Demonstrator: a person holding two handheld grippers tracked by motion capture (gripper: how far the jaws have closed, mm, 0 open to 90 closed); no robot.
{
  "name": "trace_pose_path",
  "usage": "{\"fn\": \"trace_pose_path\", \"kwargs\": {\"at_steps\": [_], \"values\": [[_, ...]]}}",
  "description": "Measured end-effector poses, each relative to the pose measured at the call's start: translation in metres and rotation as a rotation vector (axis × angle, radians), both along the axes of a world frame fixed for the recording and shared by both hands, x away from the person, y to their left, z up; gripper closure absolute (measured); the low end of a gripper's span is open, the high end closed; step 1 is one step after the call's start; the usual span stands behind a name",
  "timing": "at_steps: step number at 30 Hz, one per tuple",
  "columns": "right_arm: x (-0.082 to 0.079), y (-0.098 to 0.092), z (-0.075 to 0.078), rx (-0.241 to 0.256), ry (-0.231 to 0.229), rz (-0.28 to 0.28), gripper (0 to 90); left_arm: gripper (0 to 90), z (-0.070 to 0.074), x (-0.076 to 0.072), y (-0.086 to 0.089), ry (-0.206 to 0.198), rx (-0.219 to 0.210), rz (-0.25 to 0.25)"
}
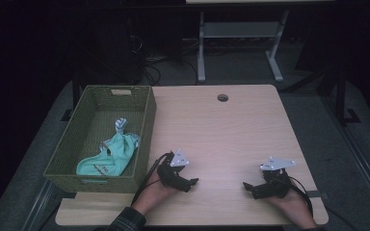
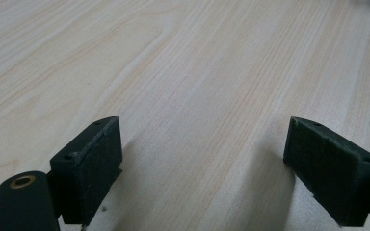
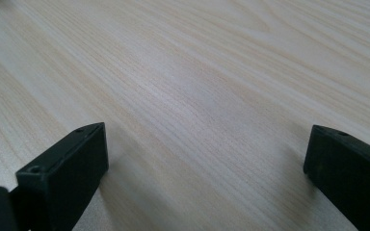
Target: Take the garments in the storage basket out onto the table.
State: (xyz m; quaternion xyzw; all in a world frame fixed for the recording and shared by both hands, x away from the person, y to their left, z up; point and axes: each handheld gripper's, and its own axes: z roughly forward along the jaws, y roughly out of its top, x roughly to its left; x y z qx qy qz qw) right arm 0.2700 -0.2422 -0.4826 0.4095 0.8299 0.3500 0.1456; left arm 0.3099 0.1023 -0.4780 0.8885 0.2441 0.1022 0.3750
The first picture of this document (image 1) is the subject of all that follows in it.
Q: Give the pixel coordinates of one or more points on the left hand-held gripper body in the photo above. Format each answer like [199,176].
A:
[170,174]

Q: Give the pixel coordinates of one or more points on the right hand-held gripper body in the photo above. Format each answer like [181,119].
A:
[276,186]

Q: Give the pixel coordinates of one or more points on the mint green baby bib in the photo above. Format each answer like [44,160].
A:
[112,157]

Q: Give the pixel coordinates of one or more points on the green woven basket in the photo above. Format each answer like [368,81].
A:
[77,141]

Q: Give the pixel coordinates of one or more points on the person's left hand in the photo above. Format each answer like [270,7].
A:
[154,195]

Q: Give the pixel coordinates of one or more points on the person's right hand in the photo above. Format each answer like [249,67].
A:
[292,207]

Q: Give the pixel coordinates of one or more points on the grey tape strip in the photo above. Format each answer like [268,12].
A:
[316,194]

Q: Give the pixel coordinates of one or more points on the black metal stand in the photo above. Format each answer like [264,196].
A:
[340,93]

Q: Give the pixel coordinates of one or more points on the long aluminium rail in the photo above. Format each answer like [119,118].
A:
[363,166]

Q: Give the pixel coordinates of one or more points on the short aluminium rail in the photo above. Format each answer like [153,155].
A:
[40,205]

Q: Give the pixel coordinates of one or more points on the grey metal desk frame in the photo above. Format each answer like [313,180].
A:
[237,29]

